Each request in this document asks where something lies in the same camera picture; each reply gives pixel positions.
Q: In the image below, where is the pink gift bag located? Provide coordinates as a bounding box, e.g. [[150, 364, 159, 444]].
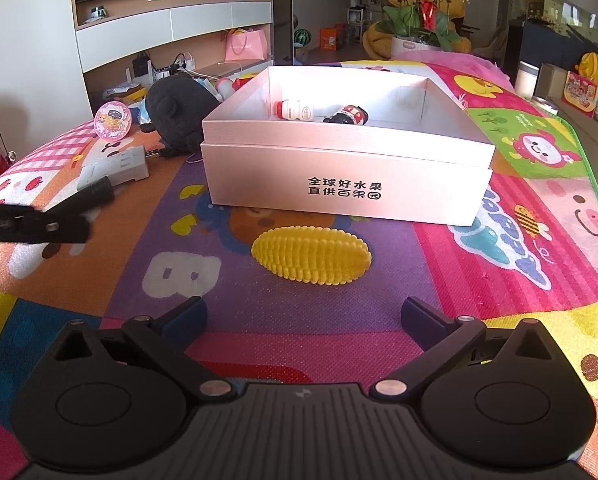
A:
[[224, 28, 269, 62]]

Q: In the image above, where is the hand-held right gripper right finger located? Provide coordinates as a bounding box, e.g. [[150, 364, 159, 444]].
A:
[[370, 296, 554, 402]]

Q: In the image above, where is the colourful cartoon play mat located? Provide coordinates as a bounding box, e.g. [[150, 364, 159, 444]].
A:
[[0, 57, 598, 480]]

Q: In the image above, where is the beige sofa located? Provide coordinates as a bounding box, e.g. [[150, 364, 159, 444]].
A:
[[536, 62, 598, 196]]

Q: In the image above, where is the yellow toy corn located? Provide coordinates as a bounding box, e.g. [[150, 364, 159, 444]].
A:
[[251, 226, 372, 285]]

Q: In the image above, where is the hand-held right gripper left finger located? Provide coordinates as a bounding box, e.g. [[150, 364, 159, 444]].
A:
[[54, 296, 232, 402]]

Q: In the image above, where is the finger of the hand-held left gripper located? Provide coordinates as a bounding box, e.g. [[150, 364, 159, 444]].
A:
[[0, 203, 90, 244], [43, 175, 116, 257]]

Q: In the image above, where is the pink cardboard box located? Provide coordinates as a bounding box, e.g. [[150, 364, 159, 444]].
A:
[[200, 65, 496, 227]]

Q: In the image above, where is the white cylindrical cup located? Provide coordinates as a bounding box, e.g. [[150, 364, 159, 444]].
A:
[[515, 60, 541, 98]]

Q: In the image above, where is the white television cabinet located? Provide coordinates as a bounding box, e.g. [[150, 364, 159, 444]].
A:
[[0, 0, 274, 161]]

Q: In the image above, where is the small white yogurt bottle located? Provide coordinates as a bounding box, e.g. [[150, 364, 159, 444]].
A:
[[277, 99, 316, 122]]

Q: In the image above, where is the yellow backpack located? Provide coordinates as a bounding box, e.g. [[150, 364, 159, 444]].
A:
[[578, 52, 598, 95]]

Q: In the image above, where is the dark cabinet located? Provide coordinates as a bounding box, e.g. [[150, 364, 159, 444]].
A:
[[504, 19, 598, 92]]

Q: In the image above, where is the red printed bag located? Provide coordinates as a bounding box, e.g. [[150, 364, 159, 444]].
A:
[[563, 71, 598, 119]]

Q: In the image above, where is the potted pink orchid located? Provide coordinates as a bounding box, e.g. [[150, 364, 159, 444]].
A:
[[372, 0, 470, 59]]

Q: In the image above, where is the grey plastic device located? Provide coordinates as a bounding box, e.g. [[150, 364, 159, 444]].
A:
[[77, 147, 150, 191]]

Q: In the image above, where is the orange box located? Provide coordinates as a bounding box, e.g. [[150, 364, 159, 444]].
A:
[[320, 27, 343, 52]]

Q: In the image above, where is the black plush toy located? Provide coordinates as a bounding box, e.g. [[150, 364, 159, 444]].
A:
[[145, 74, 222, 160]]

